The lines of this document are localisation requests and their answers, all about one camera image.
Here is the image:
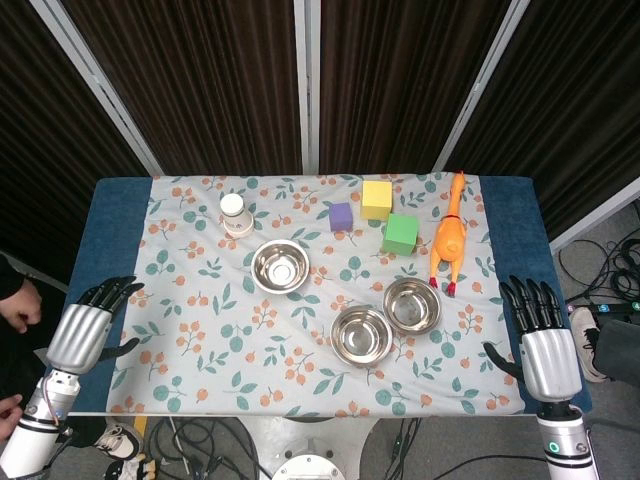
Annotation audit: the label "black floor cable bundle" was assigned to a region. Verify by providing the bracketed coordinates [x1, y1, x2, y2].
[557, 234, 640, 304]

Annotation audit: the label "small white bottle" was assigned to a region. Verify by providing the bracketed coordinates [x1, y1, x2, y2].
[219, 193, 256, 240]

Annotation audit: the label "bystander bare hand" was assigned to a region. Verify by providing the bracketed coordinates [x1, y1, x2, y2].
[0, 393, 24, 444]

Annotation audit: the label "dark room divider panel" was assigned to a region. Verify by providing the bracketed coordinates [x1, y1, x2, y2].
[62, 0, 309, 176]
[434, 0, 640, 254]
[0, 0, 164, 281]
[307, 0, 511, 176]

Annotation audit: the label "green foam cube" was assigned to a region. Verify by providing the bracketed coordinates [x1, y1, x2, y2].
[382, 213, 420, 257]

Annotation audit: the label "yellow foam cube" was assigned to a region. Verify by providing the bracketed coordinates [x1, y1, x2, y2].
[360, 180, 394, 222]

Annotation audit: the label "white black sneaker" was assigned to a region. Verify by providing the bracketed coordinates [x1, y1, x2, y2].
[92, 422, 145, 461]

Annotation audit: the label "black cables under table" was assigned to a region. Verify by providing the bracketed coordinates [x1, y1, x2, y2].
[148, 417, 264, 480]

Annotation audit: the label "steel bowl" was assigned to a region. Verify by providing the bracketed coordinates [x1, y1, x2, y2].
[250, 239, 311, 294]
[382, 277, 443, 337]
[330, 305, 395, 369]

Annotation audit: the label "purple foam cube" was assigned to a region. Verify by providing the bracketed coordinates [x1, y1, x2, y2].
[328, 202, 355, 233]

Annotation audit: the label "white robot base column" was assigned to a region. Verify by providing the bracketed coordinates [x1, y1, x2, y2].
[239, 416, 377, 480]

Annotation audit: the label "orange rubber chicken toy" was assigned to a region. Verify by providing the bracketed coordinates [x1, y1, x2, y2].
[427, 170, 469, 298]

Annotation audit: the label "white pink sneaker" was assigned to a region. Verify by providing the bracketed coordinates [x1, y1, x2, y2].
[569, 306, 610, 384]

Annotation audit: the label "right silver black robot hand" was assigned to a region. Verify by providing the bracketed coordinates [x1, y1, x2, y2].
[482, 274, 584, 402]

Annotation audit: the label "blue table mat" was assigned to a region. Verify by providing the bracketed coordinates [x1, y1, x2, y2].
[49, 175, 594, 416]

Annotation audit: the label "bystander hand with black sleeve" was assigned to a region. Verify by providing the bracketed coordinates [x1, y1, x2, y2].
[0, 253, 44, 335]

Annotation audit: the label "black yellow white shoe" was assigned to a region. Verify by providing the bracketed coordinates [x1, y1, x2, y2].
[106, 455, 157, 480]

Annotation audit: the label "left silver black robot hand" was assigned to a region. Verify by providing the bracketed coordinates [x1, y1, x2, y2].
[45, 275, 145, 375]

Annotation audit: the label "floral patterned tablecloth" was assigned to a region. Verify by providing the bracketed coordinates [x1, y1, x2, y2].
[106, 172, 526, 419]

